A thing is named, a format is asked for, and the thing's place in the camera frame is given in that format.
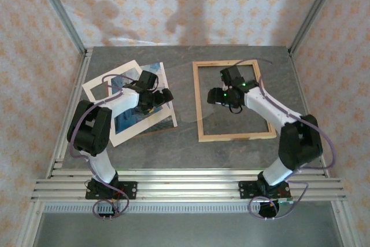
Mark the aluminium cross rail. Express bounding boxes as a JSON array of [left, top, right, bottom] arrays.
[[30, 168, 347, 202]]

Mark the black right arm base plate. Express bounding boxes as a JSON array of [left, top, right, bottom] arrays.
[[238, 180, 291, 200]]

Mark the blue building photo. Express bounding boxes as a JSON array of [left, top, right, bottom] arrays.
[[108, 61, 178, 138]]

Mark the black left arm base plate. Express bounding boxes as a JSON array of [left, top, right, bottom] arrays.
[[85, 181, 138, 200]]

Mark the grey slotted cable duct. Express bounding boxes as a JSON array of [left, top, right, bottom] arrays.
[[42, 202, 339, 215]]

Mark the aluminium frame leg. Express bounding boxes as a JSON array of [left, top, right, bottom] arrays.
[[331, 200, 358, 247], [17, 200, 44, 247]]

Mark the aluminium side rail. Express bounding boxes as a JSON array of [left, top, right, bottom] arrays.
[[288, 53, 330, 178], [46, 49, 93, 178]]

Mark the white mat board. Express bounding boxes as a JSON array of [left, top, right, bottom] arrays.
[[82, 60, 174, 147]]

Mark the light wooden picture frame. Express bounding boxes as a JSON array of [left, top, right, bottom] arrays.
[[192, 59, 276, 143]]

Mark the aluminium corner post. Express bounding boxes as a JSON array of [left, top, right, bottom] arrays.
[[288, 0, 345, 57], [31, 0, 89, 57]]

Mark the grey metal shelf panel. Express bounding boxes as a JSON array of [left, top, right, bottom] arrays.
[[33, 212, 346, 247]]

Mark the clear frame pane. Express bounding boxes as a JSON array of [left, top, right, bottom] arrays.
[[199, 64, 271, 137]]

